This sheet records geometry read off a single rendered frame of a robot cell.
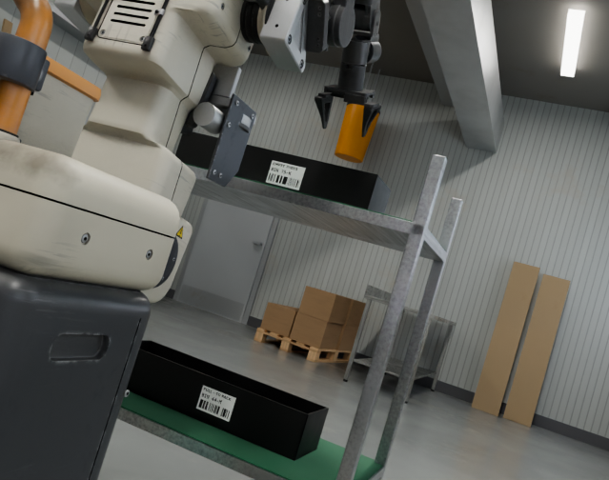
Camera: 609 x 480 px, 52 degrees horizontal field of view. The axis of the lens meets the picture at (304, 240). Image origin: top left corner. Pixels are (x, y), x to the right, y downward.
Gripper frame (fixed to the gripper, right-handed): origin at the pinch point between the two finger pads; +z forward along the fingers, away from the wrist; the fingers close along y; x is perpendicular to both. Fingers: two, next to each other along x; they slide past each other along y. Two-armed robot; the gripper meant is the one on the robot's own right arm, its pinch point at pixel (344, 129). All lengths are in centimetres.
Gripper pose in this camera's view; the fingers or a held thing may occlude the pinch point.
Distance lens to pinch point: 146.4
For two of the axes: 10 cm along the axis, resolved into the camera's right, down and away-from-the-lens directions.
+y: -9.0, -2.6, 3.6
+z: -1.2, 9.3, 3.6
